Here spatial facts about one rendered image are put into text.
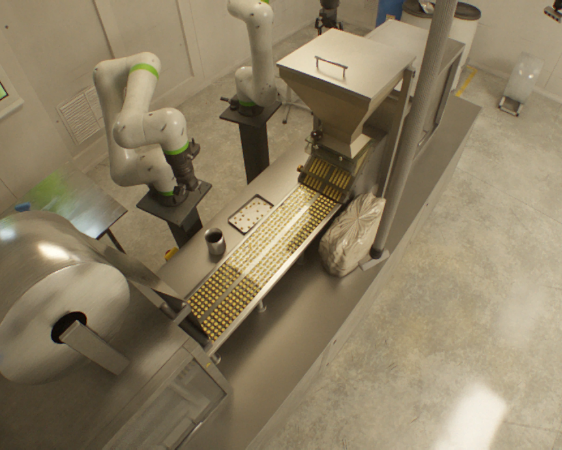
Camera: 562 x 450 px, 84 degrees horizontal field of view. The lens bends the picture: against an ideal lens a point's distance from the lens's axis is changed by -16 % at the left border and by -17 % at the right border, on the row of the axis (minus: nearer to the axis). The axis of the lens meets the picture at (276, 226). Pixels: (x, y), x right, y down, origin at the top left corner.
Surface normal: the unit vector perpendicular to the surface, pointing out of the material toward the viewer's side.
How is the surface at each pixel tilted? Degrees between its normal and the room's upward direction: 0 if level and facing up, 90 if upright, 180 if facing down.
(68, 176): 0
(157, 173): 88
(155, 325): 0
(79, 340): 90
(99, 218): 0
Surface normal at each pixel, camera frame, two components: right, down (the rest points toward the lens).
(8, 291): -0.14, -0.48
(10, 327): 0.78, 0.48
